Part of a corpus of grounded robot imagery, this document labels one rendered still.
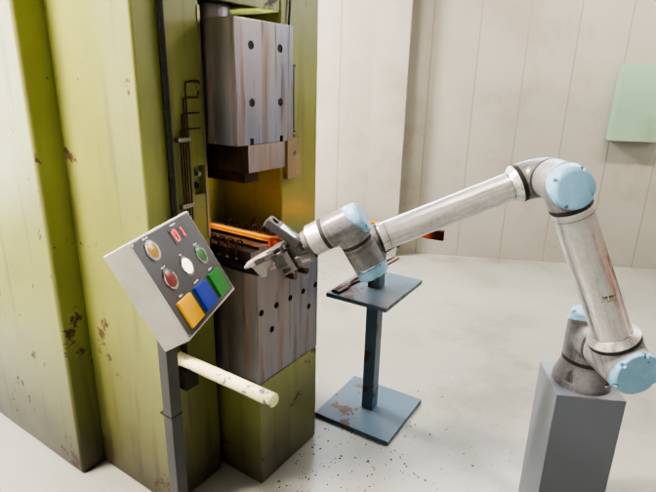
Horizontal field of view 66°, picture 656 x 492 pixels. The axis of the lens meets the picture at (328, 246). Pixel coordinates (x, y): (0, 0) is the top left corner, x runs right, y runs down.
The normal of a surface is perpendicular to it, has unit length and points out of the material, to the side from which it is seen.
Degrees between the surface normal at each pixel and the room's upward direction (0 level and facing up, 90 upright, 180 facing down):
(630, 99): 90
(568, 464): 90
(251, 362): 90
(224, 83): 90
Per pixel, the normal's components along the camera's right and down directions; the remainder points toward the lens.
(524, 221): -0.14, 0.30
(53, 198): 0.83, 0.19
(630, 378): 0.08, 0.38
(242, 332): -0.55, 0.24
